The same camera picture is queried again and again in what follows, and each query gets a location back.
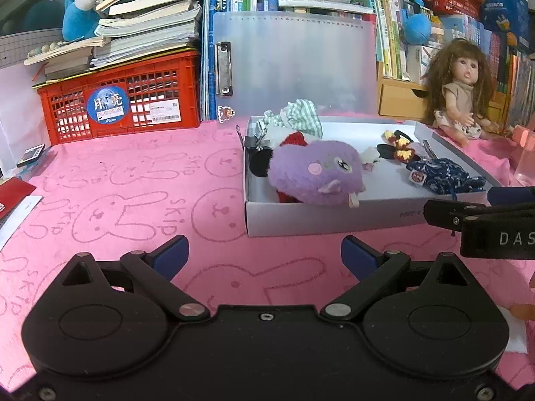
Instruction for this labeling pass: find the blue printed box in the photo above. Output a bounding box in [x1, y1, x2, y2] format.
[480, 0, 531, 36]

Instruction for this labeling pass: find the doll with brown hair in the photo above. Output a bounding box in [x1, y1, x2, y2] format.
[420, 38, 500, 148]

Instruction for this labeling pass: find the blue white plush toy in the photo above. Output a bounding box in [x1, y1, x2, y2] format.
[364, 0, 432, 46]

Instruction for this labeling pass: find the person's right hand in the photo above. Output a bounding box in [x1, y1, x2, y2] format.
[511, 273, 535, 321]

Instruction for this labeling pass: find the yellow red crocheted hair tie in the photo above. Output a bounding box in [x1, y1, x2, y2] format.
[382, 129, 416, 163]

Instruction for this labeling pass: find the blue white cat plush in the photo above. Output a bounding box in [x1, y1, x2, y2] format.
[63, 0, 105, 41]

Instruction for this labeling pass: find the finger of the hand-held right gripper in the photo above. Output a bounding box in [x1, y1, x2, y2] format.
[423, 199, 488, 231]
[487, 186, 535, 205]

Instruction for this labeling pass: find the navy patterned cloth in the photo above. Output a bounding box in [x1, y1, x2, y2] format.
[407, 158, 488, 196]

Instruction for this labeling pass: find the pink rabbit print towel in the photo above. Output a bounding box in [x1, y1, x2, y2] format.
[0, 113, 535, 385]

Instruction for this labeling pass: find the red plastic crate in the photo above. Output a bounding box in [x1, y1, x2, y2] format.
[37, 50, 201, 145]

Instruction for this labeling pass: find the stack of lying books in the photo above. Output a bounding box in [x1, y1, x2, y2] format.
[24, 0, 203, 82]

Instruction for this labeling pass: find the black binder clip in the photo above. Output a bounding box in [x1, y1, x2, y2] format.
[236, 125, 270, 153]

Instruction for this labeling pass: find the red knitted cloth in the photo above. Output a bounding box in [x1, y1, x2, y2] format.
[276, 131, 310, 203]

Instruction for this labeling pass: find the pale bead string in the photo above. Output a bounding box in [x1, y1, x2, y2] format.
[27, 41, 63, 57]

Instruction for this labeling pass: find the translucent clipboard folder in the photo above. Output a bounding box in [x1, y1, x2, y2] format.
[211, 10, 377, 121]

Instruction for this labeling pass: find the wooden drawer box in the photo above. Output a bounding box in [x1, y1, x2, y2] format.
[376, 62, 515, 132]

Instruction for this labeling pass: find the pink box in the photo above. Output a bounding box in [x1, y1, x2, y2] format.
[512, 115, 535, 155]

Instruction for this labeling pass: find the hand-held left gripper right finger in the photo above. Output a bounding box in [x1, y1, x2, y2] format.
[319, 236, 472, 323]

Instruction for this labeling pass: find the row of thin colourful books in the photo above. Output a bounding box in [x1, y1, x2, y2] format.
[443, 12, 535, 128]

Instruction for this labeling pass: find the red booklet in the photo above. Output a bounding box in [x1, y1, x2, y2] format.
[0, 176, 37, 220]

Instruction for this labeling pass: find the green checked doll dress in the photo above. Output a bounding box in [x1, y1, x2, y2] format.
[263, 99, 324, 138]

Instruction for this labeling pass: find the grey grid mat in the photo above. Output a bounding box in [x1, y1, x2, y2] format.
[0, 29, 70, 68]

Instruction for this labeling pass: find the purple plush toy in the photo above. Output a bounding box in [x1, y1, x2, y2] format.
[267, 140, 366, 209]

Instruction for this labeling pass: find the small black calculator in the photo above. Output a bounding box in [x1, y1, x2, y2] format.
[17, 144, 46, 168]

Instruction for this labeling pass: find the white fluffy pompom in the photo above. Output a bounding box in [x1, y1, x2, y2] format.
[360, 146, 382, 172]

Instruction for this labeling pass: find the white plastic sheet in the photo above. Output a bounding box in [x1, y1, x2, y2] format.
[0, 66, 53, 176]

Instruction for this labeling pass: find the white shallow cardboard box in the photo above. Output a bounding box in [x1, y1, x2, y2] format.
[242, 115, 504, 238]

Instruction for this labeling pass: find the white paper sheet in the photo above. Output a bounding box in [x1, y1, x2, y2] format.
[0, 195, 44, 251]

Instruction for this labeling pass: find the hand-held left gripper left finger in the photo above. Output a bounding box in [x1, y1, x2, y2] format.
[62, 235, 211, 323]

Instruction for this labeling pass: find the row of upright children's books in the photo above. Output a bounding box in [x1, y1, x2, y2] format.
[201, 0, 446, 122]

